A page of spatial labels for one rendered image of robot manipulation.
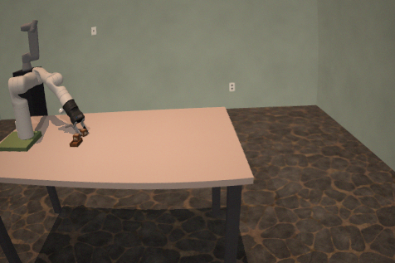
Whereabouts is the brown rectangular tray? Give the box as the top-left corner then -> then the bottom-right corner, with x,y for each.
70,138 -> 83,147

